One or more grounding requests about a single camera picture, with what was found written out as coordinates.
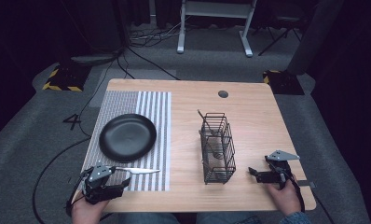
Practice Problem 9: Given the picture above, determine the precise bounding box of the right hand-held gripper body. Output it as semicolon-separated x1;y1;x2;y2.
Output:
255;149;301;189

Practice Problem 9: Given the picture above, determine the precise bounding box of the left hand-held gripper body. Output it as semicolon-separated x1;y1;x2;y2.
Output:
80;164;126;205

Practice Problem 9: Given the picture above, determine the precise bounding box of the silver table knife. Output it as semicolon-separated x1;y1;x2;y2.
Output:
114;166;161;175

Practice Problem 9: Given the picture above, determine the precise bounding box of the person's right hand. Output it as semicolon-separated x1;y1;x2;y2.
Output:
265;177;303;217

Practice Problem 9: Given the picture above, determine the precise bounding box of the person's left hand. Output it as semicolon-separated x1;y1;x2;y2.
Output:
70;195;111;224

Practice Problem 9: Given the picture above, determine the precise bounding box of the grey tape strip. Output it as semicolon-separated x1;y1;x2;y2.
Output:
296;179;317;189

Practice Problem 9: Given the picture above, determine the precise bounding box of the black round plate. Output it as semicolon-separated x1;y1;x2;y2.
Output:
98;113;158;163

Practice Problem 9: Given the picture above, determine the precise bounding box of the metal spoon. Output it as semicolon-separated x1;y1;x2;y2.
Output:
197;108;226;161

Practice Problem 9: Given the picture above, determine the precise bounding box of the grey white striped placemat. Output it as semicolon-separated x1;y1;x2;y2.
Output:
80;90;172;192

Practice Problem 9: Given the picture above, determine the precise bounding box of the black yellow striped stand base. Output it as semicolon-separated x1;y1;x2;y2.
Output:
262;69;306;96
42;63;92;92

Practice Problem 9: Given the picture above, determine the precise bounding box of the black tripod stand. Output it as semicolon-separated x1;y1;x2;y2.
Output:
257;14;303;57

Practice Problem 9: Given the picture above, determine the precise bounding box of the grey padded pillar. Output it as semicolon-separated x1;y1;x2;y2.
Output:
286;0;346;76

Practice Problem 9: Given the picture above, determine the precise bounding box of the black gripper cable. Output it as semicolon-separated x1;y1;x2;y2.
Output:
284;170;307;214
64;169;94;217

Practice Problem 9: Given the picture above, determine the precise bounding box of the black wire cutlery basket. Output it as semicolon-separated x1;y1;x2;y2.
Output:
199;112;237;186

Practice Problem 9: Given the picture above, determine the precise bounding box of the black floor cable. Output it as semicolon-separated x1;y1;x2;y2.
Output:
32;136;92;224
124;46;182;81

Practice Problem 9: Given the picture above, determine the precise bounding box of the bundle of floor cables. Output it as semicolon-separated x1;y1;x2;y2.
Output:
129;23;183;49

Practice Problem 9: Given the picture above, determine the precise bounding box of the white desk frame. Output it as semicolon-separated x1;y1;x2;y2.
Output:
176;0;258;58

